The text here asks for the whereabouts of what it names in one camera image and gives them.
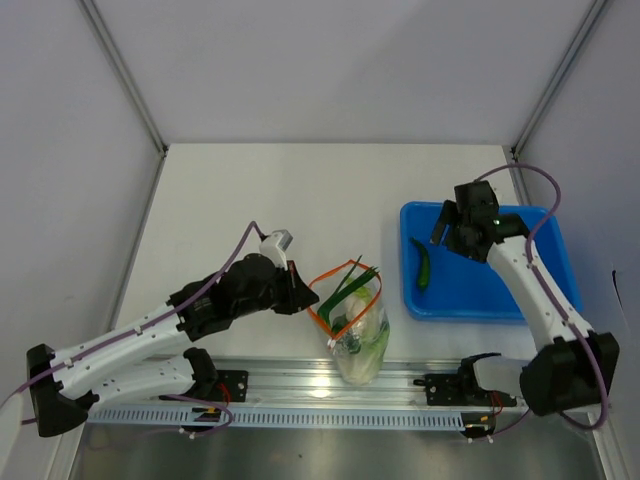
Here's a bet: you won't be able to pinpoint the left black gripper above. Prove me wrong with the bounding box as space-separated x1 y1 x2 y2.
233 260 318 318

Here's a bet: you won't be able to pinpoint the green scallion stalks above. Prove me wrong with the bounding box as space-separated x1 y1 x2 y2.
317 264 379 325

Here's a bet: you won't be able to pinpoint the clear zip bag orange zipper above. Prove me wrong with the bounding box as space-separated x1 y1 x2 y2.
307 258 386 369

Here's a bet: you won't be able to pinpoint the white cauliflower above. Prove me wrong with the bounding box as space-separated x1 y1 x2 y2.
344 294 371 335

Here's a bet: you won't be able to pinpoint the green lettuce head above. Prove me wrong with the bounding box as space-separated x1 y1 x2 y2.
332 286 390 386

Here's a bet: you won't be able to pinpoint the dark green cucumber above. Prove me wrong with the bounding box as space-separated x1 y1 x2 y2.
332 314 361 354

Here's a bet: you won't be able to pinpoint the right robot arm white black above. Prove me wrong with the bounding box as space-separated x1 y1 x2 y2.
430 180 620 429

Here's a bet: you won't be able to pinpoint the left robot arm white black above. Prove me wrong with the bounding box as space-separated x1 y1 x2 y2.
26 253 319 438

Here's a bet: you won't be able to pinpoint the green chili pepper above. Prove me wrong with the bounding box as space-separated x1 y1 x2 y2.
410 237 431 293

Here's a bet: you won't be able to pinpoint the blue plastic bin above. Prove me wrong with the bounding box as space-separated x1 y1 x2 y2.
399 200 584 324

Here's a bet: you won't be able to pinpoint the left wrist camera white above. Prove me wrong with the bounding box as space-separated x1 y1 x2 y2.
259 229 293 270

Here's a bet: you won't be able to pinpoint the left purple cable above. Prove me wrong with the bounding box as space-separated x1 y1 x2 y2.
0 220 271 426

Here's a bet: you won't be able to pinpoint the aluminium mounting rail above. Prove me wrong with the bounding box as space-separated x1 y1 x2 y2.
74 354 614 414

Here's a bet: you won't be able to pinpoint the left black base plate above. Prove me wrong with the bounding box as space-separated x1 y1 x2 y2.
210 370 249 404

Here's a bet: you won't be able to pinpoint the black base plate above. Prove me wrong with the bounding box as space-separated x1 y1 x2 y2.
210 370 249 404
413 373 517 407

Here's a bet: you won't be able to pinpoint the white slotted cable duct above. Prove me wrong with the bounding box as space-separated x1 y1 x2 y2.
88 405 465 432

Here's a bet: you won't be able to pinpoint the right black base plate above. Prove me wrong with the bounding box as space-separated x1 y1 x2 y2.
413 373 517 407

